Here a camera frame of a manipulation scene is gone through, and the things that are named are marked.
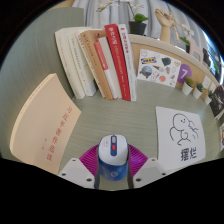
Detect blue and white computer mouse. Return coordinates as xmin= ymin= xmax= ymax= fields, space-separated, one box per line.
xmin=96 ymin=134 xmax=130 ymax=183

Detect green desk partition panel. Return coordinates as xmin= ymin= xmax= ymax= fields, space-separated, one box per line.
xmin=0 ymin=7 xmax=86 ymax=159

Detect wooden artist mannequin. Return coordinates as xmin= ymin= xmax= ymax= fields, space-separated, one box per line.
xmin=171 ymin=16 xmax=193 ymax=43

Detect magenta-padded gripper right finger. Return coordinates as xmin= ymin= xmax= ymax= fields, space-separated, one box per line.
xmin=126 ymin=144 xmax=168 ymax=190

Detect white wall socket plate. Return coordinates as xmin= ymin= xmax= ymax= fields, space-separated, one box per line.
xmin=201 ymin=75 xmax=212 ymax=90
xmin=209 ymin=81 xmax=218 ymax=93

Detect small potted succulent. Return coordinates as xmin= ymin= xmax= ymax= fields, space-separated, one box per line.
xmin=192 ymin=82 xmax=204 ymax=100
xmin=181 ymin=77 xmax=195 ymax=97
xmin=203 ymin=90 xmax=214 ymax=106

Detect wooden back ledge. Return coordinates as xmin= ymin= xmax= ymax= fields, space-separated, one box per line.
xmin=128 ymin=33 xmax=224 ymax=98

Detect black wooden horse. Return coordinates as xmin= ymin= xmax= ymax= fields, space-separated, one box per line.
xmin=202 ymin=47 xmax=213 ymax=68

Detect wooden hand model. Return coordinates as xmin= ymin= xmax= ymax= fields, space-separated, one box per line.
xmin=154 ymin=8 xmax=176 ymax=44

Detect white sticker sheet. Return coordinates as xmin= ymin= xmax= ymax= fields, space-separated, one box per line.
xmin=136 ymin=48 xmax=182 ymax=88

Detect grey curtain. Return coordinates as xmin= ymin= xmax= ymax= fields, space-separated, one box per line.
xmin=71 ymin=0 xmax=208 ymax=44

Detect white orchid in black pot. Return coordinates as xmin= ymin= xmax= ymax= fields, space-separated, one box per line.
xmin=209 ymin=56 xmax=221 ymax=76

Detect white orchid with broad leaves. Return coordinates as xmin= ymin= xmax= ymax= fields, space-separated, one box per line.
xmin=96 ymin=0 xmax=149 ymax=36

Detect white doodle-print mouse pad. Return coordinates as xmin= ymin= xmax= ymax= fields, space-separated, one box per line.
xmin=154 ymin=105 xmax=207 ymax=172

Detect white paperback book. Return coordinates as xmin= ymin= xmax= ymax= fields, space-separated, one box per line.
xmin=68 ymin=31 xmax=98 ymax=98

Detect dark-framed window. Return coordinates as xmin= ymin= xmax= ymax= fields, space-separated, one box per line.
xmin=199 ymin=29 xmax=224 ymax=84

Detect purple round number sign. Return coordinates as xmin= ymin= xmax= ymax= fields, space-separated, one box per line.
xmin=176 ymin=63 xmax=193 ymax=84

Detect pink wooden horse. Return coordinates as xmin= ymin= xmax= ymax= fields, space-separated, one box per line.
xmin=185 ymin=34 xmax=205 ymax=63

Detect beige paperback book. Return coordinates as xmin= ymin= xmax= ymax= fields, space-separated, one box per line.
xmin=9 ymin=73 xmax=82 ymax=176

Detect thin red and white book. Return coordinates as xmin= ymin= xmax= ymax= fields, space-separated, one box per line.
xmin=94 ymin=36 xmax=123 ymax=100

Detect white orchid behind horse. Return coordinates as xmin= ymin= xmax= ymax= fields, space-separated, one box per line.
xmin=179 ymin=28 xmax=193 ymax=46

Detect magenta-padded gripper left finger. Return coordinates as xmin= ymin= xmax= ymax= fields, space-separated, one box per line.
xmin=58 ymin=143 xmax=101 ymax=190

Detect thick white book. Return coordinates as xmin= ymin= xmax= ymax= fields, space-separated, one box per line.
xmin=54 ymin=28 xmax=86 ymax=100

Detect tan-spined book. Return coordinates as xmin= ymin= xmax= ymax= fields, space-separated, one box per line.
xmin=78 ymin=29 xmax=114 ymax=101

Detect red-spined book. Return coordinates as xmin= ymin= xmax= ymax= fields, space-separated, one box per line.
xmin=104 ymin=23 xmax=132 ymax=102

